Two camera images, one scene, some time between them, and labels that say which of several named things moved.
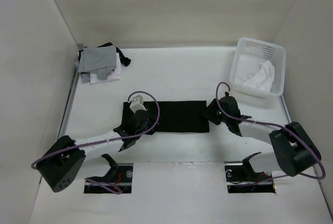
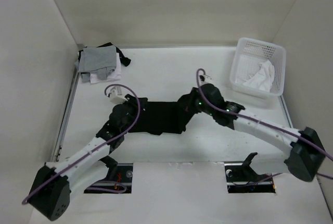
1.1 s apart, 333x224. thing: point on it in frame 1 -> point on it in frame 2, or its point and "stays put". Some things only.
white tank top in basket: (264, 80) stays put
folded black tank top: (124, 60) stays put
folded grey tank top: (103, 60) stays put
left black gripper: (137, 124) -> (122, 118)
